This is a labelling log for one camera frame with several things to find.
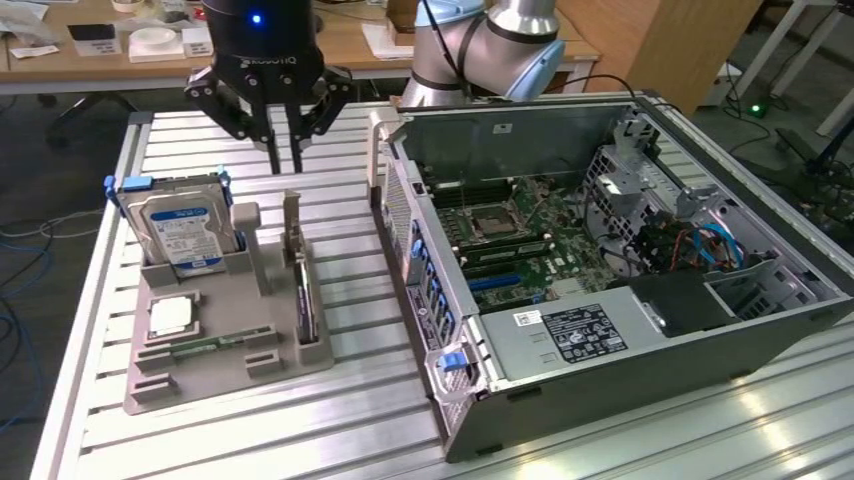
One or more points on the CPU socket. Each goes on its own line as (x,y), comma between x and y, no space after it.
(496,222)

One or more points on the device with green light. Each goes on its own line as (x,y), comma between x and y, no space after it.
(756,109)

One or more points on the white paper stack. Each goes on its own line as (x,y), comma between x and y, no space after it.
(387,42)

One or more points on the white paper card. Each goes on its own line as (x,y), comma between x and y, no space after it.
(33,51)

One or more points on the graphics card with fan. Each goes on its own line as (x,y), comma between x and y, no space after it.
(290,225)

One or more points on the installed RAM stick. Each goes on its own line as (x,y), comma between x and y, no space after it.
(507,254)

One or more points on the wooden desk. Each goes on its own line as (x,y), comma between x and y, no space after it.
(80,70)

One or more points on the hard disk in blue carrier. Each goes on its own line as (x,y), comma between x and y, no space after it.
(180,230)

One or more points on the clear plastic bag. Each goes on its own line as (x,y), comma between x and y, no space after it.
(26,20)

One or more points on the brown cardboard box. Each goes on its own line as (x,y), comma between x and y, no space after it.
(400,15)

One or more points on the wooden cabinet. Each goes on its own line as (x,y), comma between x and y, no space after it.
(667,50)

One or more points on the white desk frame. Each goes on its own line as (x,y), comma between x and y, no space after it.
(783,45)

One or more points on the grey power supply unit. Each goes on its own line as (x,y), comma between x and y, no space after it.
(533,345)

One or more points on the black floor stand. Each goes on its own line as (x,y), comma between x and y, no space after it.
(810,155)

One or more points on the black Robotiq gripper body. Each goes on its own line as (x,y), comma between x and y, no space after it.
(266,50)

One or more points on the small white box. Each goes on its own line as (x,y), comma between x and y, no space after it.
(194,42)

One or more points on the silver CPU chip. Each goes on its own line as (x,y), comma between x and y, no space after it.
(169,317)

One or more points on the blue case latch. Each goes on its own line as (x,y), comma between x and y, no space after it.
(451,362)

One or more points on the grey parts rack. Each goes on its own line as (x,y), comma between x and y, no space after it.
(226,380)

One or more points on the blue expansion slot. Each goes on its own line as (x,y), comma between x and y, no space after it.
(495,285)

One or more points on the green motherboard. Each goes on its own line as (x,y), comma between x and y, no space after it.
(547,270)

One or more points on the metal disk bay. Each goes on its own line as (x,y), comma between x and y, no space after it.
(620,195)

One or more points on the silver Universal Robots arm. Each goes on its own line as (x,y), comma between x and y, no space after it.
(440,65)

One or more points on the black chair base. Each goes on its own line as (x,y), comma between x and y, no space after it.
(62,120)

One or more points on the beige tape roll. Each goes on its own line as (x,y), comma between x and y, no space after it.
(125,6)

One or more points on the green RAM stick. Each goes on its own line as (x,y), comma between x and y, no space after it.
(213,344)

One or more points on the blue slot clip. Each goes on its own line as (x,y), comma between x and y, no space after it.
(451,322)
(437,292)
(416,249)
(444,306)
(429,272)

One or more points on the black and white box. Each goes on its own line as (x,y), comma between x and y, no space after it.
(94,40)

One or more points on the open grey PC case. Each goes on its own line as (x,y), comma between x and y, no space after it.
(600,400)

